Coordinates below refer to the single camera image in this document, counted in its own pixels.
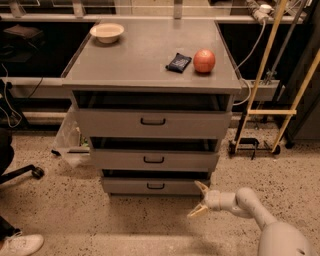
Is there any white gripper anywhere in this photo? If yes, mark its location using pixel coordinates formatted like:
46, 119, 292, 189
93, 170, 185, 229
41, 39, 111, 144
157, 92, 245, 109
187, 181, 236, 218

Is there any grey bottom drawer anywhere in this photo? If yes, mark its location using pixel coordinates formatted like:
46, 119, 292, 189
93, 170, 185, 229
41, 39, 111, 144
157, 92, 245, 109
101, 170, 211, 196

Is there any grey drawer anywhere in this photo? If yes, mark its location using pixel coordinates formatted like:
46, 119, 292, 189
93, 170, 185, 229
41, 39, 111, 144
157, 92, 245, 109
91, 137, 218, 172
74, 91, 231, 139
101, 170, 211, 196

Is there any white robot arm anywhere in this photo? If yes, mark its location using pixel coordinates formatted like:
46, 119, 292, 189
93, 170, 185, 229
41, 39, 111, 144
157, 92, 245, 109
188, 181, 319, 256

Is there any grey middle drawer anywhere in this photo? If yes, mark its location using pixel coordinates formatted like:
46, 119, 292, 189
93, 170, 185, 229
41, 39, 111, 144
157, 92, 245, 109
91, 137, 218, 172

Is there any grey drawer cabinet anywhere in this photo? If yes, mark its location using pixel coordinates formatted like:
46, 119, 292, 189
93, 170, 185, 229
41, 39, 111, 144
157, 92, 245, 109
61, 18, 243, 198

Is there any grey top drawer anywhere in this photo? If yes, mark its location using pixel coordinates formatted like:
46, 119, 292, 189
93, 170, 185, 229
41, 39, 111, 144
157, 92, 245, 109
74, 91, 231, 139

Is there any dark blue snack packet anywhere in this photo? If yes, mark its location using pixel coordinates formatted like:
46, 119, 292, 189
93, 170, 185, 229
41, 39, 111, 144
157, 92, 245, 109
166, 53, 192, 73

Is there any red apple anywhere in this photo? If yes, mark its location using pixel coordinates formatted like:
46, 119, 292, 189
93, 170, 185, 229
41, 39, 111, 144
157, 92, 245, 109
193, 49, 216, 73

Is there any clear plastic bag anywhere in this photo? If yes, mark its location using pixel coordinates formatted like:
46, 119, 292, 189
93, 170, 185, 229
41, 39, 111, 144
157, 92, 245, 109
52, 106, 91, 168

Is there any white sneaker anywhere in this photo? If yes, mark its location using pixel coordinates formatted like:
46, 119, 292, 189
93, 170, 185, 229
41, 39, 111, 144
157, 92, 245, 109
0, 234, 44, 256

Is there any white bowl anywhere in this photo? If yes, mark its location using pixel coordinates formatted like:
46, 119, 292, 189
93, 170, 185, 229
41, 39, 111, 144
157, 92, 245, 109
90, 23, 124, 44

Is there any white power strip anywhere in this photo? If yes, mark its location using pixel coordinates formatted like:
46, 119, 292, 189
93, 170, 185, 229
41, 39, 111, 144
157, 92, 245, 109
246, 0, 273, 23

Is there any black trouser leg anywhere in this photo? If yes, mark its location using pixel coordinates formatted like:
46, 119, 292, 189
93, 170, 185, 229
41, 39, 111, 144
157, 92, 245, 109
0, 216, 20, 241

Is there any black office chair base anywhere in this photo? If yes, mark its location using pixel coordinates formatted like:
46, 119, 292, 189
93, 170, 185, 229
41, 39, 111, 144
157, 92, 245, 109
0, 128, 44, 184

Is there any white power cable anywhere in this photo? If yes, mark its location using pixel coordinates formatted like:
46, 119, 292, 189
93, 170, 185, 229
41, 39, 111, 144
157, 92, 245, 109
232, 18, 268, 107

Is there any yellow wooden ladder frame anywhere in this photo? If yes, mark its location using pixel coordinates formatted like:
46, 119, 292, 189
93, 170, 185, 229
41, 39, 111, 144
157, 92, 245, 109
229, 0, 320, 156

